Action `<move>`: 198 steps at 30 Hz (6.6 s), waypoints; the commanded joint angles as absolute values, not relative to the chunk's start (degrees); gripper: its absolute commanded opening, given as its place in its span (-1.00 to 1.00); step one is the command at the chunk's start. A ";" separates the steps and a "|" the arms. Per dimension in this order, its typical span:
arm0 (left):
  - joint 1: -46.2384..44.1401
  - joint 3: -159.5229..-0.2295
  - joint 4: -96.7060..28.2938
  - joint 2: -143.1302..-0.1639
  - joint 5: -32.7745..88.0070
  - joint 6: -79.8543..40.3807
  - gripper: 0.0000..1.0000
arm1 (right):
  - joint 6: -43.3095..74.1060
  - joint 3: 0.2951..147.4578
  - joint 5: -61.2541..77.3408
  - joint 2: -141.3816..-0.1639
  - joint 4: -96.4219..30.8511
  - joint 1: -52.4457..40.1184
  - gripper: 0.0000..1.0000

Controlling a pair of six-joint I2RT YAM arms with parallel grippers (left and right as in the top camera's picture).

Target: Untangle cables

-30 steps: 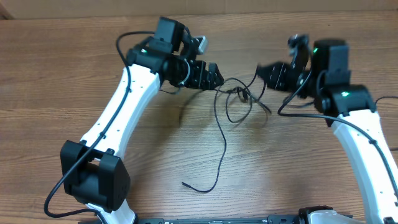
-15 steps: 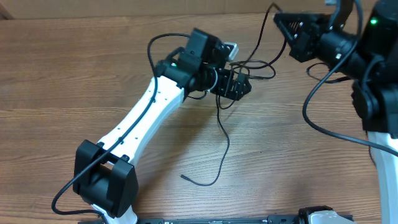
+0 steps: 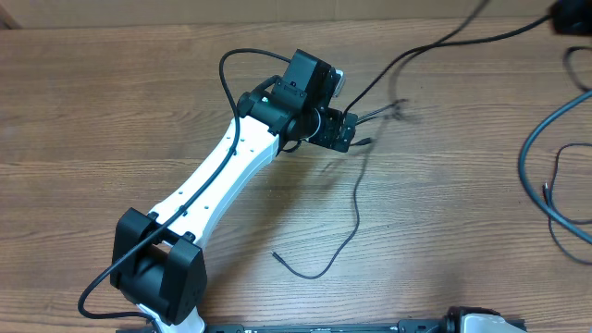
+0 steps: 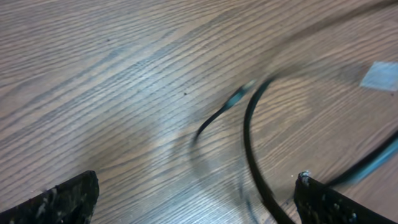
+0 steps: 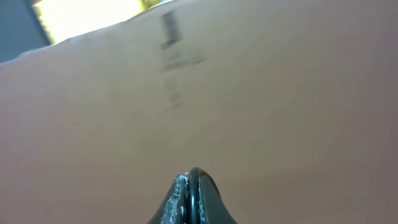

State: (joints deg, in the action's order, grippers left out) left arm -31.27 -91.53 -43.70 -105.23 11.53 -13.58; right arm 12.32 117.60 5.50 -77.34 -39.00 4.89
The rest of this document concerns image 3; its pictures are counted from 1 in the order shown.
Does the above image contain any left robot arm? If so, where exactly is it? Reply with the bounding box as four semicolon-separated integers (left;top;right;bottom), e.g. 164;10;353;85
110;50;357;332

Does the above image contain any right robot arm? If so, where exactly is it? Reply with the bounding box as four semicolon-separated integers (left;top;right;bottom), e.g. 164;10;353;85
549;0;591;36

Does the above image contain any black USB cable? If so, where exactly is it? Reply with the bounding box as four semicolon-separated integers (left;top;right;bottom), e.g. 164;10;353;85
340;13;554;124

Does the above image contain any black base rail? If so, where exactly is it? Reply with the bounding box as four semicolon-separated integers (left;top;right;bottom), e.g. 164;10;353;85
117;306;527;333

